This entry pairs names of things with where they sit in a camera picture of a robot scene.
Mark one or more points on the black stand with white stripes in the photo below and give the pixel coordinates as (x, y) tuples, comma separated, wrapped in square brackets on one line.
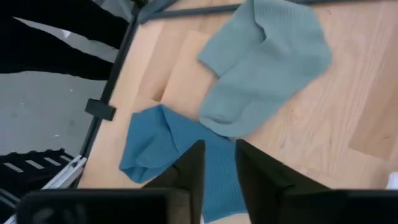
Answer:
[(31, 177)]

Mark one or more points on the aluminium extrusion bar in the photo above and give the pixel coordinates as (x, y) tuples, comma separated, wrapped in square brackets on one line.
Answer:
[(66, 174)]

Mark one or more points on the sage green ribbed cloth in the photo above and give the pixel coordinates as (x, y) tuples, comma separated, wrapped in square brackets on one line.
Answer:
[(264, 77)]

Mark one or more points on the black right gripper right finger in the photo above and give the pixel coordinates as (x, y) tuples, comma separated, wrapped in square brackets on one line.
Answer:
[(280, 199)]

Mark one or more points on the blue ribbed cloth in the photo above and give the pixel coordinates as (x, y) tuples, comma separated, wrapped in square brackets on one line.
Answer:
[(149, 146)]

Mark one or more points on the white cloth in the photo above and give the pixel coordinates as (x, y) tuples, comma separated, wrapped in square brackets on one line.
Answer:
[(393, 182)]

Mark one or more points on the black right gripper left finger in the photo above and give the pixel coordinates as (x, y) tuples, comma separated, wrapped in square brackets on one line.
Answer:
[(174, 199)]

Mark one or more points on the black metal table frame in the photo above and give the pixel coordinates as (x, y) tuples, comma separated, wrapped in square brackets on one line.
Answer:
[(99, 109)]

